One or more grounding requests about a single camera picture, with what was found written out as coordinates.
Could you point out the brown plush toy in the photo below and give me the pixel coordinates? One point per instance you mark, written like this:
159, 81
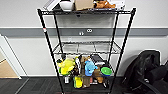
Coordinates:
85, 59

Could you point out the black flat notebook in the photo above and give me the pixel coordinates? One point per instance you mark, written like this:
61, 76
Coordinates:
98, 59

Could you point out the blue plush toy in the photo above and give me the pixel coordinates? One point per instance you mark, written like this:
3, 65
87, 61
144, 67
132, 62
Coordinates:
90, 67

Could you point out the green lidded container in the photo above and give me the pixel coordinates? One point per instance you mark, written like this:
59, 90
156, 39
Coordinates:
106, 71

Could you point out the orange-brown toy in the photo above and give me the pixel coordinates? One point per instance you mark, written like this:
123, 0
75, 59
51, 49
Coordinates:
99, 76

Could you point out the small brown box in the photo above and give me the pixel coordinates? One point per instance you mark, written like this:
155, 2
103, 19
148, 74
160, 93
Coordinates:
87, 81

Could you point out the small white bottle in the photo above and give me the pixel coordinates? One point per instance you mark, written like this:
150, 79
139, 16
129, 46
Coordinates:
66, 79

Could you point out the brown cardboard box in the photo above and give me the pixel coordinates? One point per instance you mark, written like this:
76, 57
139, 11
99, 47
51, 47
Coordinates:
84, 4

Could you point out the white bowl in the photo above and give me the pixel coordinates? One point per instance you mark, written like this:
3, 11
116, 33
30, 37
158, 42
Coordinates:
66, 5

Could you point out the orange plush toy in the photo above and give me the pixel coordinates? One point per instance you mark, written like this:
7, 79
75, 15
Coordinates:
104, 4

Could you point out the white printed box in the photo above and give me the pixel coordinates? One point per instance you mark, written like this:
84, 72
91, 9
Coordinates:
120, 3

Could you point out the black office chair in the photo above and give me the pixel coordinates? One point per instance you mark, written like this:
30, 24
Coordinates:
146, 70

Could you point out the small wall outlet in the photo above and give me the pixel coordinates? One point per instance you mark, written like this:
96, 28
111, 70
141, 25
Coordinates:
81, 33

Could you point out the wide wall outlet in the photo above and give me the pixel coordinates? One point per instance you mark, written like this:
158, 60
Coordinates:
90, 30

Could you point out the white door frame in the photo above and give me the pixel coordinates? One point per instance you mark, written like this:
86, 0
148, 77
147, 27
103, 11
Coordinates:
10, 56

